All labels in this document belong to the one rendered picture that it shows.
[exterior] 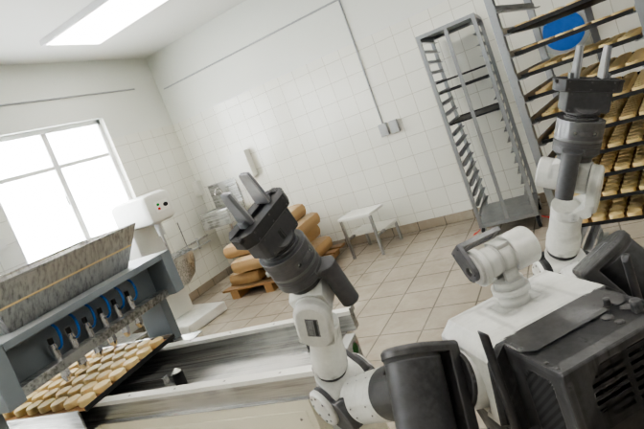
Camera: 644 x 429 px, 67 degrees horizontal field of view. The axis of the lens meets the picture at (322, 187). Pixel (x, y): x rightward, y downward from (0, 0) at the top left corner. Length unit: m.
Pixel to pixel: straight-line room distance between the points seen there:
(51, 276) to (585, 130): 1.44
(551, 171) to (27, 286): 1.37
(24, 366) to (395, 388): 1.12
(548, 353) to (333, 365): 0.41
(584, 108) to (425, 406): 0.63
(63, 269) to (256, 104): 4.41
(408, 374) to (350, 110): 4.64
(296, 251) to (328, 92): 4.65
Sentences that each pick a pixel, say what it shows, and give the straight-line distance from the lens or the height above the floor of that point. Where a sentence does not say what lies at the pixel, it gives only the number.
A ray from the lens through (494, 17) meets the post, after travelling 2.08.
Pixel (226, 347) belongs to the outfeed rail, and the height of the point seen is 0.86.
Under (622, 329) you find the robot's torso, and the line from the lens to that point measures 0.78.
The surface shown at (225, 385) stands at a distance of 1.32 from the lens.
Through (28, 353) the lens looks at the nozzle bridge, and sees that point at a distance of 1.65.
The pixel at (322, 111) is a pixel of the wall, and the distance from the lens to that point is 5.44.
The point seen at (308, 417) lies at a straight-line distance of 1.25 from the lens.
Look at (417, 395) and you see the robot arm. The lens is 0.79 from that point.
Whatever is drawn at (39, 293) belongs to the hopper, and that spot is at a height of 1.24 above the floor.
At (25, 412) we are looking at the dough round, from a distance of 1.88.
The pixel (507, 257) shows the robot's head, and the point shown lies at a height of 1.11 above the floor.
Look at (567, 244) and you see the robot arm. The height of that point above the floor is 0.98.
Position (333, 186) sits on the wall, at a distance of 5.57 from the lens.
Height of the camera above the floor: 1.41
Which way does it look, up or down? 7 degrees down
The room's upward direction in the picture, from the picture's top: 21 degrees counter-clockwise
